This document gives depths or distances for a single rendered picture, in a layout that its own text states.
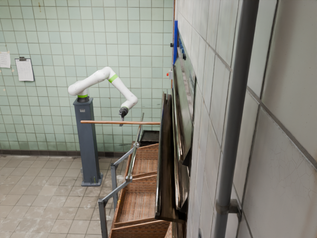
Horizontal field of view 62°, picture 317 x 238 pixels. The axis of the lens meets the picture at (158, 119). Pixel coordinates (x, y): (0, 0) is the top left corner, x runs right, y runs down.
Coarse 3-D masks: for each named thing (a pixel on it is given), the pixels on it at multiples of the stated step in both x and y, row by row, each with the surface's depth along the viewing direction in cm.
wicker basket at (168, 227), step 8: (136, 224) 202; (144, 224) 201; (152, 224) 202; (160, 224) 202; (168, 224) 201; (112, 232) 205; (128, 232) 205; (136, 232) 205; (144, 232) 205; (152, 232) 205; (160, 232) 205; (168, 232) 199
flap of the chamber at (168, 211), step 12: (168, 96) 281; (168, 108) 251; (168, 120) 226; (168, 132) 206; (168, 144) 189; (168, 156) 175; (168, 168) 162; (168, 180) 151; (156, 192) 141; (168, 192) 142; (168, 204) 134; (156, 216) 126; (168, 216) 127; (180, 216) 128
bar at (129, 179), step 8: (136, 136) 249; (136, 144) 235; (128, 152) 239; (120, 160) 242; (112, 168) 245; (112, 176) 249; (128, 176) 193; (112, 184) 253; (112, 192) 198; (104, 200) 201; (104, 208) 205; (104, 216) 206; (104, 224) 209; (104, 232) 213
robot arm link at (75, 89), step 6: (96, 72) 283; (102, 72) 283; (108, 72) 293; (90, 78) 287; (96, 78) 283; (102, 78) 283; (78, 84) 295; (84, 84) 292; (90, 84) 290; (72, 90) 298; (78, 90) 297
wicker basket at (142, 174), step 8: (152, 144) 310; (136, 152) 314; (144, 152) 314; (152, 152) 314; (136, 160) 317; (144, 160) 318; (152, 160) 318; (128, 168) 285; (136, 168) 302; (144, 168) 302; (152, 168) 302; (136, 176) 263; (144, 176) 262
